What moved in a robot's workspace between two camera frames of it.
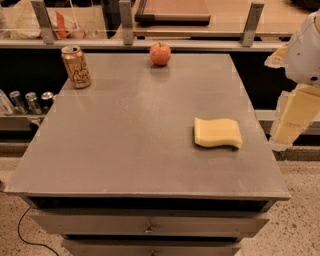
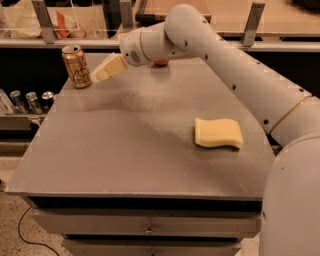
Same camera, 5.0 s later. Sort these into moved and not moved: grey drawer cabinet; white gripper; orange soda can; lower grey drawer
Moved: white gripper
Not moved: lower grey drawer; orange soda can; grey drawer cabinet
